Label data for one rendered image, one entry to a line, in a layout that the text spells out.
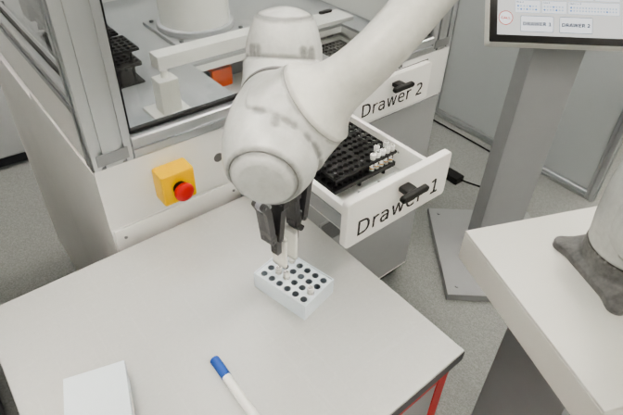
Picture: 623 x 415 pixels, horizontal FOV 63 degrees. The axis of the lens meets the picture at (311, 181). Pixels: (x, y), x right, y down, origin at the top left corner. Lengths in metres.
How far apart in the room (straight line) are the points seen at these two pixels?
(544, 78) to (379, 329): 1.13
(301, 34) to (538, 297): 0.60
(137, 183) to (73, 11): 0.35
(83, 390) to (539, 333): 0.71
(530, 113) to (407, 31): 1.36
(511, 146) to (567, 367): 1.14
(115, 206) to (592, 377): 0.87
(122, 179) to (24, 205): 1.62
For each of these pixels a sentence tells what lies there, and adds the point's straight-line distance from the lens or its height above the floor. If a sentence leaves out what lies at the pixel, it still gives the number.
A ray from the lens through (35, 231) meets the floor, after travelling 2.47.
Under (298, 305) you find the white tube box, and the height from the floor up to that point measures 0.79.
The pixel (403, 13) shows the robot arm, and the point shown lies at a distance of 0.54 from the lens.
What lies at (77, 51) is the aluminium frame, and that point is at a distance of 0.91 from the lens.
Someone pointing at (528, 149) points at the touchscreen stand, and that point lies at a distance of 1.95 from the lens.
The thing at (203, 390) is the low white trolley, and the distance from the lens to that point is 0.88.
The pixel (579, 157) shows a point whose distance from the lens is 2.72.
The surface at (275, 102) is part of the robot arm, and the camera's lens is 0.52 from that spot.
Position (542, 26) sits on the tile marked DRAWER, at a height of 1.00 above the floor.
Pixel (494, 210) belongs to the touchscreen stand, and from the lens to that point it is 2.09.
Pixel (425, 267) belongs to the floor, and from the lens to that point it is 2.14.
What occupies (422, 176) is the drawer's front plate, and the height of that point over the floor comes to 0.90.
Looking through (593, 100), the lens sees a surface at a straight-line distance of 2.61.
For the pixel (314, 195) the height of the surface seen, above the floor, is 0.87.
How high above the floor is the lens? 1.51
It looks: 37 degrees down
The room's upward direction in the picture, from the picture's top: 2 degrees clockwise
